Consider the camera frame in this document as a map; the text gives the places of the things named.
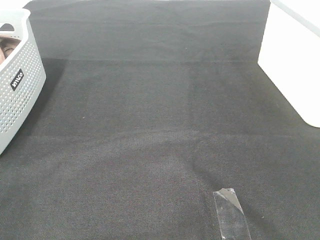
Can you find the brown microfibre towel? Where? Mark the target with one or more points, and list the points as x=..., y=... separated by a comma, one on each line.
x=10, y=47

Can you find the black table cloth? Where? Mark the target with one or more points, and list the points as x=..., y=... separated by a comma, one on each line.
x=148, y=108

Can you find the clear adhesive tape strip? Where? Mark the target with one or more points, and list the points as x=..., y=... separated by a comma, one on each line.
x=231, y=218

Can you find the grey perforated laundry basket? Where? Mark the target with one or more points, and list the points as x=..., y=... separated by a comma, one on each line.
x=22, y=80

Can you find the white plastic bin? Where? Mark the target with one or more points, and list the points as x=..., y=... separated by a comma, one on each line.
x=290, y=54

